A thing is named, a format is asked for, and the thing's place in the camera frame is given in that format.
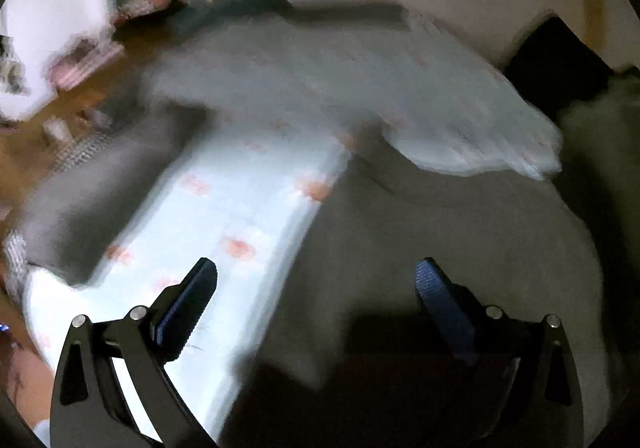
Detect light blue floral bedsheet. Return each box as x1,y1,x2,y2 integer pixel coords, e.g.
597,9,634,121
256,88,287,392
10,13,563,448

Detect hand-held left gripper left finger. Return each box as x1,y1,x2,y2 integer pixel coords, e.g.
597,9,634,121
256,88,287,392
50,257,218,448

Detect black folded garment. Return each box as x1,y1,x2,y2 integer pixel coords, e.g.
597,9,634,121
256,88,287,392
505,16,616,104

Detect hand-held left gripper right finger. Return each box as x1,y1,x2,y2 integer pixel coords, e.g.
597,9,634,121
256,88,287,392
415,257,586,448

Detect white cabinet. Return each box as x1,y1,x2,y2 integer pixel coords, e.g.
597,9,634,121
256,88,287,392
0,0,118,121

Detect dark teal cloth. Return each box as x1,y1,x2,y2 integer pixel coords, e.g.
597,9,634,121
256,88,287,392
165,0,296,32

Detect grey pants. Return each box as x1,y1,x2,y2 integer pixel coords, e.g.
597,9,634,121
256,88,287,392
220,128,616,448

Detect olive grey cloth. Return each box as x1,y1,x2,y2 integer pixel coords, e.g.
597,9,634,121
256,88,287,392
555,71,640,309

